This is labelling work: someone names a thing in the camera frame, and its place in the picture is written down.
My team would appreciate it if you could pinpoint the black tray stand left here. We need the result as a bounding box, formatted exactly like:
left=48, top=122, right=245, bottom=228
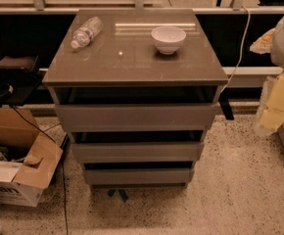
left=0, top=53, right=42, bottom=107

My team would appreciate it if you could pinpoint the black cable on floor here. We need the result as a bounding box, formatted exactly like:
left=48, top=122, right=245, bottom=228
left=8, top=105, right=70, bottom=235

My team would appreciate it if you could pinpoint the white ceramic bowl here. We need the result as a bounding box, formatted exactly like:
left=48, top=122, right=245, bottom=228
left=151, top=25, right=186, bottom=55

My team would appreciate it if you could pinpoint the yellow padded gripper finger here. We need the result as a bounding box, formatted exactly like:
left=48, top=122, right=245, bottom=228
left=259, top=73, right=284, bottom=131

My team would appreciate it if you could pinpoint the clear plastic water bottle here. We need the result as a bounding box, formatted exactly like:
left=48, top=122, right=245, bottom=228
left=71, top=17, right=103, bottom=49

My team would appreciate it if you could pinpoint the grey bottom drawer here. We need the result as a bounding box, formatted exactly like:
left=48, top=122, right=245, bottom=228
left=82, top=168, right=194, bottom=185

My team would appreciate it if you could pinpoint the open cardboard box left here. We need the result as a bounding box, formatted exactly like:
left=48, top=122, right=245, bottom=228
left=0, top=108, right=63, bottom=207

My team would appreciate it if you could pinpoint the white hanging cable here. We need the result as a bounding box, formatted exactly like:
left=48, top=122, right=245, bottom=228
left=219, top=5, right=252, bottom=95

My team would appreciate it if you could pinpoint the grey top drawer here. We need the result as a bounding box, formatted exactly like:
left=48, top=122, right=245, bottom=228
left=55, top=104, right=215, bottom=132

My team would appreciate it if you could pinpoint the grey three-drawer cabinet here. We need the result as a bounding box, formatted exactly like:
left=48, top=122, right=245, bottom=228
left=43, top=9, right=227, bottom=188

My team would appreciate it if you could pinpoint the grey drawer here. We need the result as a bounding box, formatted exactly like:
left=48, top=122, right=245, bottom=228
left=71, top=142, right=204, bottom=164
left=55, top=104, right=215, bottom=132
left=82, top=168, right=194, bottom=185

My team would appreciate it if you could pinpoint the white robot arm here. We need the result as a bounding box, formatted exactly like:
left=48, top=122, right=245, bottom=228
left=258, top=17, right=284, bottom=135

